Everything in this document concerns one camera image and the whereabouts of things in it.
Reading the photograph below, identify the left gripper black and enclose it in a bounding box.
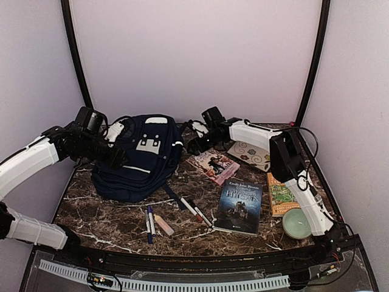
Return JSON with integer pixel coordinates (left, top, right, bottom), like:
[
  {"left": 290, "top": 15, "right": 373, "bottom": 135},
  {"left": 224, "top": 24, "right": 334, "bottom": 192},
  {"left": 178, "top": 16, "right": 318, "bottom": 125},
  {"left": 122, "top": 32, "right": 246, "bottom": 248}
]
[{"left": 80, "top": 136, "right": 131, "bottom": 171}]

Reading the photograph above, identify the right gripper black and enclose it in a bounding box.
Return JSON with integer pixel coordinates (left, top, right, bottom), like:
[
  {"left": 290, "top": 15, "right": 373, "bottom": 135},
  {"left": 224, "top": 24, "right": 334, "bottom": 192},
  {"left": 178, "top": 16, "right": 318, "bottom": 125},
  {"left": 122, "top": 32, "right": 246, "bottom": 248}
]
[{"left": 188, "top": 130, "right": 223, "bottom": 156}]

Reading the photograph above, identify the pink illustrated paperback book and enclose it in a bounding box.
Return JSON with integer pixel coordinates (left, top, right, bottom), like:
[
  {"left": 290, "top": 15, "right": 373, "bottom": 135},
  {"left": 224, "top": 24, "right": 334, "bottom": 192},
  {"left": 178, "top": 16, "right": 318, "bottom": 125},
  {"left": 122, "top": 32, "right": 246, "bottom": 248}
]
[{"left": 186, "top": 149, "right": 240, "bottom": 186}]

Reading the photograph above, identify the navy blue student backpack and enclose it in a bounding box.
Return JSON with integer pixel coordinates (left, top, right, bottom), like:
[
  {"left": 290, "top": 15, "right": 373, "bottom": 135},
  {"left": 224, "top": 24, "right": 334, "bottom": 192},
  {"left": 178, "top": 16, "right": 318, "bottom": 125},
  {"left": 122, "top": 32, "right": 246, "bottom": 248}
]
[{"left": 91, "top": 114, "right": 186, "bottom": 210}]

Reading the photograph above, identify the Wuthering Heights blue book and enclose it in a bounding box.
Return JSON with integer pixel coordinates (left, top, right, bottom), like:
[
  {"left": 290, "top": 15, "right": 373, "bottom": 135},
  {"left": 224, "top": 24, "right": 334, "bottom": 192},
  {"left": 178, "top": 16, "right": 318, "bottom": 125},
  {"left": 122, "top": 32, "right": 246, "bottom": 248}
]
[{"left": 213, "top": 179, "right": 263, "bottom": 236}]

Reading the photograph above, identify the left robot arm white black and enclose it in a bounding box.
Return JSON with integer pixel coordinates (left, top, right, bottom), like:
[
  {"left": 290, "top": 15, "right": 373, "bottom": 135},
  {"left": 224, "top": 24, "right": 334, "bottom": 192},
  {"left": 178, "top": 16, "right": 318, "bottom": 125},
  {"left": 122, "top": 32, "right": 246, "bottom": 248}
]
[{"left": 1, "top": 106, "right": 125, "bottom": 265}]

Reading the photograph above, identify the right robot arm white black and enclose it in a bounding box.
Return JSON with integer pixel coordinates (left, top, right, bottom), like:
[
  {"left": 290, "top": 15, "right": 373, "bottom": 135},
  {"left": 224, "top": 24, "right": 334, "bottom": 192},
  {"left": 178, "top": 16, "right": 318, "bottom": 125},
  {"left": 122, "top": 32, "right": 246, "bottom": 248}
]
[{"left": 187, "top": 106, "right": 340, "bottom": 264}]

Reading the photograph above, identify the square floral ceramic plate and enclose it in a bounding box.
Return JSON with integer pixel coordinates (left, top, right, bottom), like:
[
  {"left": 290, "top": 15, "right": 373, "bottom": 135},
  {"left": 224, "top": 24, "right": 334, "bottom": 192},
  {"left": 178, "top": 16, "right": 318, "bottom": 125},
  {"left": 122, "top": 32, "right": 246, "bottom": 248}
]
[{"left": 227, "top": 142, "right": 270, "bottom": 172}]

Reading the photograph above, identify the white marker black cap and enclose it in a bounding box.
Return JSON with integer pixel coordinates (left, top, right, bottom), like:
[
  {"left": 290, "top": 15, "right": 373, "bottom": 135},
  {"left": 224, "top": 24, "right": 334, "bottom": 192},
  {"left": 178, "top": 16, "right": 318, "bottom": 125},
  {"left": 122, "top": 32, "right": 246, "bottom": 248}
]
[{"left": 188, "top": 200, "right": 213, "bottom": 228}]

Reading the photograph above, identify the white marker red cap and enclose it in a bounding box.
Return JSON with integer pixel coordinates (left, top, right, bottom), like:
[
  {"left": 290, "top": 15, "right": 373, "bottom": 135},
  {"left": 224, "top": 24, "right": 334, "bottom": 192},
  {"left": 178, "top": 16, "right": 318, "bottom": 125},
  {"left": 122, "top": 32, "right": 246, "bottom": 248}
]
[{"left": 180, "top": 197, "right": 203, "bottom": 222}]

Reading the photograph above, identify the orange Treehouse paperback book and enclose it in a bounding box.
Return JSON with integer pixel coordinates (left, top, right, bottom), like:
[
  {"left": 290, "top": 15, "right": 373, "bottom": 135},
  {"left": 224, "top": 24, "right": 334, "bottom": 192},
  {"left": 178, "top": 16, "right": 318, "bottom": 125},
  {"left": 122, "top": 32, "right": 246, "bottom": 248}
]
[{"left": 267, "top": 172, "right": 300, "bottom": 217}]

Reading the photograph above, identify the blue capped white pen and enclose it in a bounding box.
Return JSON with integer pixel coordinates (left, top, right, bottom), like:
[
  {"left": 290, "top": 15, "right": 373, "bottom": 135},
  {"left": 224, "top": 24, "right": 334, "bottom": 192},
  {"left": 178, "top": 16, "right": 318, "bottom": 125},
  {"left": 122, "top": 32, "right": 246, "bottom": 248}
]
[{"left": 148, "top": 206, "right": 156, "bottom": 237}]

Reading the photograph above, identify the grey slim pen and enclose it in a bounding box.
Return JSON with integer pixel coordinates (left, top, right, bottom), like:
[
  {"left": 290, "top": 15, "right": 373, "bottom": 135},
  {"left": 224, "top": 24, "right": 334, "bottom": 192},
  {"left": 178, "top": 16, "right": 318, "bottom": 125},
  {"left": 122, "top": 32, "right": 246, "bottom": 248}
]
[{"left": 144, "top": 210, "right": 153, "bottom": 245}]

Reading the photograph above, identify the pale peach highlighter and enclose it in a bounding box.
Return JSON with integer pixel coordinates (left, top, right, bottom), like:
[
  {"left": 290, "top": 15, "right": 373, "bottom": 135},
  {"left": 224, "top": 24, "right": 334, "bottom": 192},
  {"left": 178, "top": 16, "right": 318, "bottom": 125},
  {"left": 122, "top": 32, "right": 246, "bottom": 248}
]
[{"left": 153, "top": 214, "right": 174, "bottom": 235}]

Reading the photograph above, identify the pale green ceramic bowl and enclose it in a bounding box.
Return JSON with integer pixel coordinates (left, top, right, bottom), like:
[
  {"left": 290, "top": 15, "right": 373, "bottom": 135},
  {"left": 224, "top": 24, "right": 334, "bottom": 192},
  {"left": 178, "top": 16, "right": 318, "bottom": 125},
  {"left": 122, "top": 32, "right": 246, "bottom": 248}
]
[{"left": 282, "top": 208, "right": 312, "bottom": 240}]

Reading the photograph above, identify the small green circuit board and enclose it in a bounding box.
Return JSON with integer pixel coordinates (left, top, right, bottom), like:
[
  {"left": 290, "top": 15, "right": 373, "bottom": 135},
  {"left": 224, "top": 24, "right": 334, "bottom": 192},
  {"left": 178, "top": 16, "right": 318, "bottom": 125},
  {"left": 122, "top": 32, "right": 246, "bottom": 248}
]
[{"left": 86, "top": 273, "right": 114, "bottom": 288}]

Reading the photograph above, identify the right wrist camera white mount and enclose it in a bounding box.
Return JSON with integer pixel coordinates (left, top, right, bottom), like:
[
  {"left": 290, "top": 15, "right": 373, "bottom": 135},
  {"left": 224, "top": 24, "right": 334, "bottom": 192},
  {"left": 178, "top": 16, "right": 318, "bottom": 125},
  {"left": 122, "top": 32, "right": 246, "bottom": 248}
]
[{"left": 188, "top": 120, "right": 209, "bottom": 137}]

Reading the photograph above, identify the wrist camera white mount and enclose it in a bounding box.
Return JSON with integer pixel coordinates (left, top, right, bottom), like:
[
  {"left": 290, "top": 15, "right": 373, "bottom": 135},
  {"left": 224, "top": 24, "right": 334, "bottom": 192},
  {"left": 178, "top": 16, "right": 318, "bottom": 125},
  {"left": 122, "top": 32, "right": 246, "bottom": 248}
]
[
  {"left": 105, "top": 122, "right": 125, "bottom": 143},
  {"left": 188, "top": 120, "right": 209, "bottom": 137}
]

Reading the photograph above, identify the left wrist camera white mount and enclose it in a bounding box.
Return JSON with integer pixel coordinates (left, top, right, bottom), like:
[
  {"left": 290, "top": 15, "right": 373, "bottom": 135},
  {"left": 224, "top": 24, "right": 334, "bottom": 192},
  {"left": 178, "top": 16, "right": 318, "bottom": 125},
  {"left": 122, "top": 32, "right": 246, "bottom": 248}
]
[{"left": 105, "top": 122, "right": 125, "bottom": 143}]

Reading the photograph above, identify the black curved front rail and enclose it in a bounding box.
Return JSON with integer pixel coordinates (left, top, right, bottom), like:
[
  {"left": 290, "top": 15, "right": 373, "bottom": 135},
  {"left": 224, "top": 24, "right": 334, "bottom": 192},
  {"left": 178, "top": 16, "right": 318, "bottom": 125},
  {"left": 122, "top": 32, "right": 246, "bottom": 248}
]
[{"left": 60, "top": 243, "right": 347, "bottom": 274}]

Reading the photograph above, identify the white slotted cable duct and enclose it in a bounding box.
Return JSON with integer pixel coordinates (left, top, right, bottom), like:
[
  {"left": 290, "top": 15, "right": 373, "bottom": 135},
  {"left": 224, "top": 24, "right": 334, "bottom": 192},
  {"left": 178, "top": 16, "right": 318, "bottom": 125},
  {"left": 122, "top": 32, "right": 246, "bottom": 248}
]
[{"left": 38, "top": 260, "right": 290, "bottom": 291}]

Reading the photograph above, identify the left black frame post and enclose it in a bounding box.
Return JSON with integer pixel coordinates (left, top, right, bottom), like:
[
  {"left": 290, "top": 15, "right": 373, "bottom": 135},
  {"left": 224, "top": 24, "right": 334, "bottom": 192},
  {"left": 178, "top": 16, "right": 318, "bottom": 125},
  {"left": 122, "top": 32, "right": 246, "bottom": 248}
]
[{"left": 60, "top": 0, "right": 94, "bottom": 109}]

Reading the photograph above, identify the black frame post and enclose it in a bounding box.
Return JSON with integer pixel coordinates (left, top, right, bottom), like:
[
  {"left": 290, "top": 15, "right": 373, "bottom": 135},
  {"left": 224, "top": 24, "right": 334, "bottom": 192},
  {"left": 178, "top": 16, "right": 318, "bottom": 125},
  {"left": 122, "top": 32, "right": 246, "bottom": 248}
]
[
  {"left": 60, "top": 0, "right": 94, "bottom": 109},
  {"left": 294, "top": 0, "right": 331, "bottom": 127}
]

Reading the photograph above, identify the right black frame post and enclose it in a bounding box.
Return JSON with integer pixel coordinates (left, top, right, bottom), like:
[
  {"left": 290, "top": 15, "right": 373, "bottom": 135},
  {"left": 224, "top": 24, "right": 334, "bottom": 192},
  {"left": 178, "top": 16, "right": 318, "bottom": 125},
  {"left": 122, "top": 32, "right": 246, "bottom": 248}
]
[{"left": 294, "top": 0, "right": 331, "bottom": 127}]

